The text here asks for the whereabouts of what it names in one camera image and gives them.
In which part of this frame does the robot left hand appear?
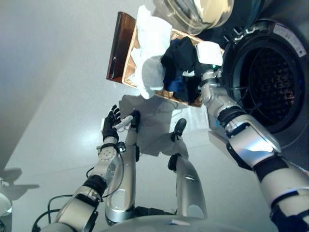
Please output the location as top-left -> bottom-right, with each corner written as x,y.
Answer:
100,104 -> 134,144

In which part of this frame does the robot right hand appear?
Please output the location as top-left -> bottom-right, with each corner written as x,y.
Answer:
182,41 -> 224,77

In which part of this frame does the black garment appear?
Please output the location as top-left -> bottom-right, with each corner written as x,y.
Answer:
160,36 -> 202,103

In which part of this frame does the white cloth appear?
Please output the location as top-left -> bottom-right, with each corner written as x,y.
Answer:
130,5 -> 173,100

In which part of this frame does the dark grey washing machine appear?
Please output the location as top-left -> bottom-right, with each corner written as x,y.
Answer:
200,0 -> 309,151

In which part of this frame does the round glass washer door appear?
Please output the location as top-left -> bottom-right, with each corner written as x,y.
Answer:
152,0 -> 264,36

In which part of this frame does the blue garment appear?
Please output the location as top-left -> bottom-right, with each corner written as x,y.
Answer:
165,77 -> 184,94

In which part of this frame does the silver robot left leg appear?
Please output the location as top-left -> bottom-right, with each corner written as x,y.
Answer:
104,110 -> 142,223

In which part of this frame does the silver robot leg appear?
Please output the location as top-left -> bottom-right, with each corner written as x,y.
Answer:
167,118 -> 209,219
104,110 -> 142,223

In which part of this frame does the wicker laundry basket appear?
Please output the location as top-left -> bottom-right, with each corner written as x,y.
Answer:
122,24 -> 225,108

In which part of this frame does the brown wooden stool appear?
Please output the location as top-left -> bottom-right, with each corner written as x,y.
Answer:
106,11 -> 137,84

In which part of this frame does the white washer plinth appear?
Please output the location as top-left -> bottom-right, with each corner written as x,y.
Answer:
208,130 -> 230,156

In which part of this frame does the silver robot right leg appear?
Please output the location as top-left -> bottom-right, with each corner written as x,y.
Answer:
167,118 -> 209,219

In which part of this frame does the grey robot torso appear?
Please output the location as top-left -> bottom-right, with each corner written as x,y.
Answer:
101,214 -> 278,232

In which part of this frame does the white round object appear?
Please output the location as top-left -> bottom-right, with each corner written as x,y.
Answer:
0,178 -> 13,218

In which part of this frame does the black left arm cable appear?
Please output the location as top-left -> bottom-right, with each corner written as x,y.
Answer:
86,146 -> 126,199

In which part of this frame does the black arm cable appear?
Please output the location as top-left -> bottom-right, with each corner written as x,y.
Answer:
86,146 -> 126,199
228,84 -> 262,115

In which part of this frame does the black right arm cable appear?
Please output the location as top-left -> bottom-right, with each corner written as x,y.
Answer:
228,84 -> 262,115

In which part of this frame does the thick black cable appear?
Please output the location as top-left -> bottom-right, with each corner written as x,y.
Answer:
32,193 -> 73,232

